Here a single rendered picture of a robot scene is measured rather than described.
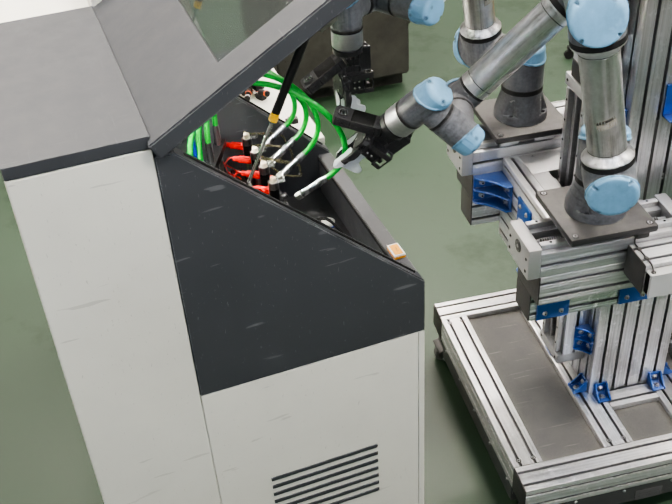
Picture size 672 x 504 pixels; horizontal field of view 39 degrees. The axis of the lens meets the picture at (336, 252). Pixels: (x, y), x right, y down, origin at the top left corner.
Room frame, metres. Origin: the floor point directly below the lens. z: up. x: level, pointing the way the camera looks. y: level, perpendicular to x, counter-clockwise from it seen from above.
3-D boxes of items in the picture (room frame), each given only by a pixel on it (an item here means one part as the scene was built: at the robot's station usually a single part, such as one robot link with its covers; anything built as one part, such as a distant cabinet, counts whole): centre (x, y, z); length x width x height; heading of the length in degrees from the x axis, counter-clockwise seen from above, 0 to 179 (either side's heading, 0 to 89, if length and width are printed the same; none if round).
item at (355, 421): (2.04, 0.17, 0.39); 0.70 x 0.58 x 0.79; 18
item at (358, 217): (2.12, -0.08, 0.87); 0.62 x 0.04 x 0.16; 18
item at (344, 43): (2.10, -0.06, 1.45); 0.08 x 0.08 x 0.05
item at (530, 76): (2.42, -0.55, 1.20); 0.13 x 0.12 x 0.14; 46
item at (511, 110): (2.41, -0.55, 1.09); 0.15 x 0.15 x 0.10
